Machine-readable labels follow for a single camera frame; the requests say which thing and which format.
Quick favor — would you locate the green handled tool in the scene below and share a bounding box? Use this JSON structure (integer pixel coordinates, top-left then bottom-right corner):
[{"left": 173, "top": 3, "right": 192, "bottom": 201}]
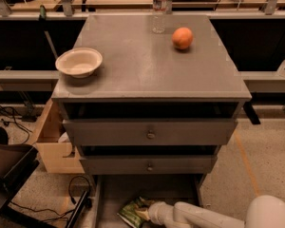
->
[{"left": 39, "top": 5, "right": 58, "bottom": 60}]

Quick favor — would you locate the grey drawer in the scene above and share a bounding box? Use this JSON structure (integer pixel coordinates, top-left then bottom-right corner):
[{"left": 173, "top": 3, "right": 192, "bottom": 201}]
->
[
  {"left": 80, "top": 155, "right": 217, "bottom": 175},
  {"left": 91, "top": 174, "right": 203, "bottom": 228},
  {"left": 63, "top": 119, "right": 238, "bottom": 146}
]

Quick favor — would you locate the grey bottom drawer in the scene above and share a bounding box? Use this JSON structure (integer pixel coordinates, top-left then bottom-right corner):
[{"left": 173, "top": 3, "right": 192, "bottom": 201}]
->
[{"left": 91, "top": 174, "right": 203, "bottom": 228}]

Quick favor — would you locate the orange fruit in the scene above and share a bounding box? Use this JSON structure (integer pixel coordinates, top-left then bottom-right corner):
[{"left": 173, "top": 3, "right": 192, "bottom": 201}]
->
[{"left": 172, "top": 28, "right": 193, "bottom": 50}]

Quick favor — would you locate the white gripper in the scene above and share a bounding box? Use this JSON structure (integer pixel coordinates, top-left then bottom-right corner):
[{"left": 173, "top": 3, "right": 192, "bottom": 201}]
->
[{"left": 135, "top": 201, "right": 174, "bottom": 226}]

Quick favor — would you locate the green jalapeno chip bag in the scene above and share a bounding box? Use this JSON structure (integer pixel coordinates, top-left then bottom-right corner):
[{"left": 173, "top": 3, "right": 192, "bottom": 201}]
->
[{"left": 117, "top": 197, "right": 155, "bottom": 228}]

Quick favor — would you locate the grey drawer cabinet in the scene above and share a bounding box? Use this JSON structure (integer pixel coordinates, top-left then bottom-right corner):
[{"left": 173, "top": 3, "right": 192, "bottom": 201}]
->
[{"left": 51, "top": 13, "right": 253, "bottom": 178}]

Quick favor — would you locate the clear plastic water bottle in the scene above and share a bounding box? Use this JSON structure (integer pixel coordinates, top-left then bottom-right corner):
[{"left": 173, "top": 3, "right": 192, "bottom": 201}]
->
[{"left": 152, "top": 0, "right": 168, "bottom": 33}]

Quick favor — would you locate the grey top drawer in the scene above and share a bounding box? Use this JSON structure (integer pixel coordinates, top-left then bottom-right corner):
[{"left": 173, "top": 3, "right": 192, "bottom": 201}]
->
[{"left": 63, "top": 119, "right": 238, "bottom": 146}]

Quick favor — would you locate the black cable bundle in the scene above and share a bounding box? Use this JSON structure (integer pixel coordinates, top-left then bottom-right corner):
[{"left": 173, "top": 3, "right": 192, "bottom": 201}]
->
[{"left": 0, "top": 81, "right": 34, "bottom": 144}]

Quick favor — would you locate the black floor cable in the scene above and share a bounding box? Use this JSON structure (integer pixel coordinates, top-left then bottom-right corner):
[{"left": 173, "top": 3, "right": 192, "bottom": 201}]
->
[{"left": 9, "top": 174, "right": 93, "bottom": 223}]

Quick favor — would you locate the grey middle drawer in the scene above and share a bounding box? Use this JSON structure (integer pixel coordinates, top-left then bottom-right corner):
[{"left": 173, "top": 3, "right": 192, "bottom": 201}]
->
[{"left": 80, "top": 155, "right": 217, "bottom": 175}]

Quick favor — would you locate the white paper bowl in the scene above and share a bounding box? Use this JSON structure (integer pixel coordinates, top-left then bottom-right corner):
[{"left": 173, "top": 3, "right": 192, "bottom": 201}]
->
[{"left": 55, "top": 47, "right": 103, "bottom": 78}]

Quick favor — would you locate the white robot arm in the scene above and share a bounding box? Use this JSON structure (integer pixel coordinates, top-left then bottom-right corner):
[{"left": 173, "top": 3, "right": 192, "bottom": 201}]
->
[{"left": 135, "top": 195, "right": 285, "bottom": 228}]

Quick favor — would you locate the light wooden box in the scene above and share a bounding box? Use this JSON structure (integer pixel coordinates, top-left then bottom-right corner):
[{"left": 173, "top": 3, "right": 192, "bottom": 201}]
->
[{"left": 29, "top": 99, "right": 84, "bottom": 174}]

